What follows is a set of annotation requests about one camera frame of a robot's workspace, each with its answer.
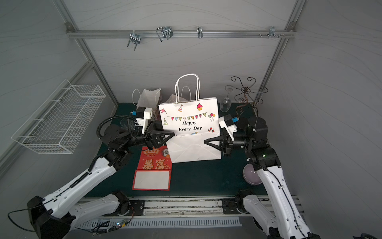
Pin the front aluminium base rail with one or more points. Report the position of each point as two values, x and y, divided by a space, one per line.
185 207

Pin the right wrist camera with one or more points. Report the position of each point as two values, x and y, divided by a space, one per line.
229 123

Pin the scrolled metal glass rack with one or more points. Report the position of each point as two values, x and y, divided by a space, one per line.
244 96

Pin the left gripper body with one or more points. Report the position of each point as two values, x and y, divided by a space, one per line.
150 139

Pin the pink bowl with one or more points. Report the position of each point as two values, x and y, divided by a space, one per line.
251 176

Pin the metal hook clamp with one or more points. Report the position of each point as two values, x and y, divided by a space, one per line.
134 39
164 32
200 32
273 33

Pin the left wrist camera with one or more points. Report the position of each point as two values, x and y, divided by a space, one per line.
143 117

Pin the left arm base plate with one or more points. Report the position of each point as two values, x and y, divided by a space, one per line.
135 207

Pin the horizontal aluminium rail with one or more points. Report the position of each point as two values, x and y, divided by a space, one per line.
180 34

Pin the red paper bag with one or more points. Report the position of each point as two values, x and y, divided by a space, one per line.
154 170
173 99

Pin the floral paper bag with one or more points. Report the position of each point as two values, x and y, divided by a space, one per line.
147 99

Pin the white wire basket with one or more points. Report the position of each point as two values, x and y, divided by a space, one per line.
58 125

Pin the rightmost metal hook clamp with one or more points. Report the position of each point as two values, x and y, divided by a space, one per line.
273 33

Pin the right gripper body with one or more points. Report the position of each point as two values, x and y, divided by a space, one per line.
226 143

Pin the leftmost metal hook clamp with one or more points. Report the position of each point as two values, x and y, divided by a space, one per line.
134 39

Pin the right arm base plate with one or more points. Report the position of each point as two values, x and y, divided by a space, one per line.
232 206

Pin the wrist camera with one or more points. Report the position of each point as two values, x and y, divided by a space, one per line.
229 123
143 117

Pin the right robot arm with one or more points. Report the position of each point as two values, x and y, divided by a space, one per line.
250 135

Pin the white vent grille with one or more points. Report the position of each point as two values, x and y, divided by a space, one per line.
151 223

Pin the white paper bag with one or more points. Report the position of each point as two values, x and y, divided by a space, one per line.
192 122

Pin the wine glass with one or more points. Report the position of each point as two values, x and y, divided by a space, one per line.
225 104

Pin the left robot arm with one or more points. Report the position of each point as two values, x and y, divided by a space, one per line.
55 215

